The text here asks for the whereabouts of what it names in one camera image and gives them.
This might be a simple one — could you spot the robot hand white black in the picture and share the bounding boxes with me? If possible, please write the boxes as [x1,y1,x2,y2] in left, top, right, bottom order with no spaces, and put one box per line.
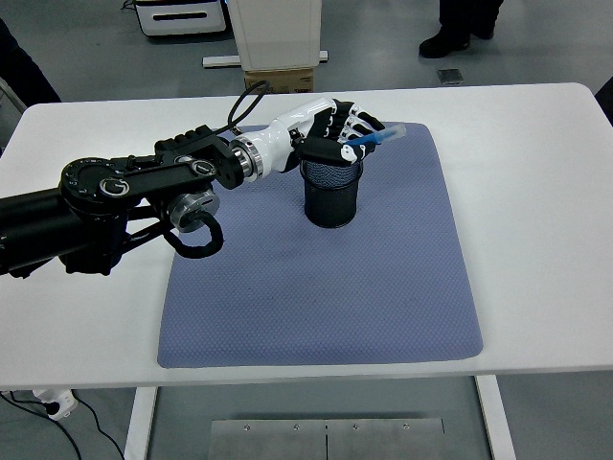
[258,97,387,174]

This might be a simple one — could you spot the blue marker with clear cap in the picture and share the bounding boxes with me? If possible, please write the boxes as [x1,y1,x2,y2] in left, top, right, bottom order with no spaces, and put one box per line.
[345,123,407,148]

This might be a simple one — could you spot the black mesh pen holder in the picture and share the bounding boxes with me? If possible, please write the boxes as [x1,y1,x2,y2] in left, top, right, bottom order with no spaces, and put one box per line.
[300,153,365,229]

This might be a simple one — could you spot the cardboard box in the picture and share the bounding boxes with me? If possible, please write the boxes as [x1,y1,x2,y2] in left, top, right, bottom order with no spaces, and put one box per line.
[243,68,316,95]

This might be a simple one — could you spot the white base bar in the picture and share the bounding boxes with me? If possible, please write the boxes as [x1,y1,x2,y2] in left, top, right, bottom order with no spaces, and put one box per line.
[202,49,331,68]

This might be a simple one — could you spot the blue-grey textured mat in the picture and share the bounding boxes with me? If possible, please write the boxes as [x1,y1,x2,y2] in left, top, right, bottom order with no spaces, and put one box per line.
[157,122,484,369]

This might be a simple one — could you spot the person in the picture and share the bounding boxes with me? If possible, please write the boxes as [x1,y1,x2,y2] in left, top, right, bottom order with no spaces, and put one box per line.
[419,0,507,59]
[0,17,62,104]

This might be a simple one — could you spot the white table leg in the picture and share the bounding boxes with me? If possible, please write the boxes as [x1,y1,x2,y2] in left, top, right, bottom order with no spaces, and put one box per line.
[123,386,159,460]
[474,375,517,460]

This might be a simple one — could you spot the dark chair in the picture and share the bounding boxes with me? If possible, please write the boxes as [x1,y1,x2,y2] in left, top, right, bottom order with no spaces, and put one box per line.
[595,76,613,130]

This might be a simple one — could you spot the white power strip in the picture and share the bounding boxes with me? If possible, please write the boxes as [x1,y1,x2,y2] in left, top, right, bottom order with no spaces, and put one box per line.
[32,388,79,422]

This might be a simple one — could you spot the grey metal frame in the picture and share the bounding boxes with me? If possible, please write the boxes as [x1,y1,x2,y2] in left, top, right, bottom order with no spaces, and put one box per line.
[0,76,28,114]

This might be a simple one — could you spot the black cable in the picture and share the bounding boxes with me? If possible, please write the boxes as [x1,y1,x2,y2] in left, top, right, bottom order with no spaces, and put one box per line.
[75,397,127,460]
[0,390,81,460]

